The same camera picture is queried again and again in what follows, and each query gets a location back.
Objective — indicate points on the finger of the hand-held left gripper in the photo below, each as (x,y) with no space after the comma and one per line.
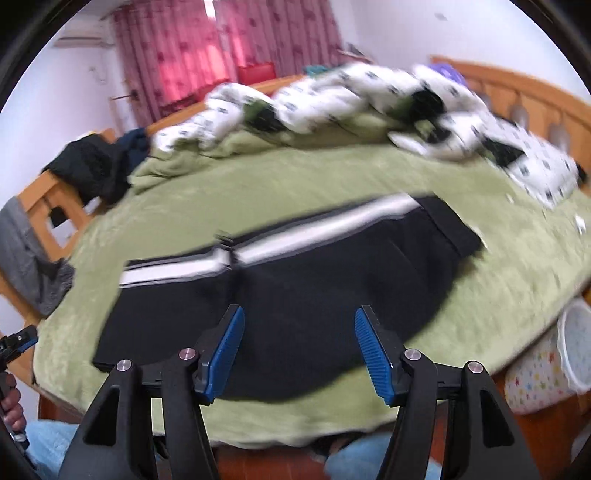
(28,339)

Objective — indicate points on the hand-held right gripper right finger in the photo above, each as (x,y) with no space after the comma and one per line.
(374,355)

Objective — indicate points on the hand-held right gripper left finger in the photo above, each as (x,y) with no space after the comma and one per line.
(226,355)

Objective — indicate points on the black pants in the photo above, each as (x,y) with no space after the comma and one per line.
(300,300)

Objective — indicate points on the person's left hand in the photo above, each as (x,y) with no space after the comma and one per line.
(14,410)

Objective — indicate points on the grey jeans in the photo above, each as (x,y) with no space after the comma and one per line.
(23,258)

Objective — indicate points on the person's right leg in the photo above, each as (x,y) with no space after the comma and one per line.
(360,457)

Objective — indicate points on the person's leg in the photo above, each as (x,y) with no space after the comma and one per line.
(51,452)
(360,457)

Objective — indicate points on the person's left leg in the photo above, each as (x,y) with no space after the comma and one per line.
(51,452)

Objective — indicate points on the green bed blanket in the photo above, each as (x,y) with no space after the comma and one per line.
(277,194)

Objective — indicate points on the star print laundry basket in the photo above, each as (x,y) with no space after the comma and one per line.
(545,369)

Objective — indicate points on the black jacket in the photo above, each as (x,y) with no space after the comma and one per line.
(87,166)

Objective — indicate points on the navy garment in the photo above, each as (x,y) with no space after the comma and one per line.
(134,143)

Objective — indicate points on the white floral pillow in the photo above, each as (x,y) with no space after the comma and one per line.
(540,170)

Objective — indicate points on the white floral quilt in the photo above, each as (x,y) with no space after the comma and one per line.
(323,101)

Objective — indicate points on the red chair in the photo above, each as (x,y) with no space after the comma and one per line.
(256,73)

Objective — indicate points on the teal cloth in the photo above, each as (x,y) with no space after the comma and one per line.
(317,70)

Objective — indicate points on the purple plush item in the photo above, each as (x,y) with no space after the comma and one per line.
(445,73)

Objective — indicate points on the white air conditioner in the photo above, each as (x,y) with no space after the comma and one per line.
(85,39)

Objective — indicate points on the pink floral curtain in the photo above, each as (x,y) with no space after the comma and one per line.
(166,50)
(277,32)

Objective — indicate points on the wooden bed frame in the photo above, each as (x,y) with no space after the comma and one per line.
(508,87)

